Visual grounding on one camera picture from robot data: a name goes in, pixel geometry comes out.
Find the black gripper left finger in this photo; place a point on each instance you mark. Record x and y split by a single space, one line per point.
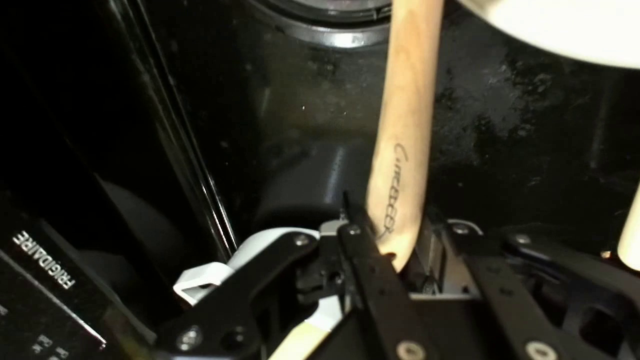
383 309

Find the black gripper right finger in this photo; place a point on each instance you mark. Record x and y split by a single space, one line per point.
543 301

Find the wooden spoon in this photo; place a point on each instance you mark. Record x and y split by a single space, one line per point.
399 177

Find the black electric stove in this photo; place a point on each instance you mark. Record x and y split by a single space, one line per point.
173 172

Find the cream frying pan wooden handle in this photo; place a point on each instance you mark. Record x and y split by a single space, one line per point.
602 34

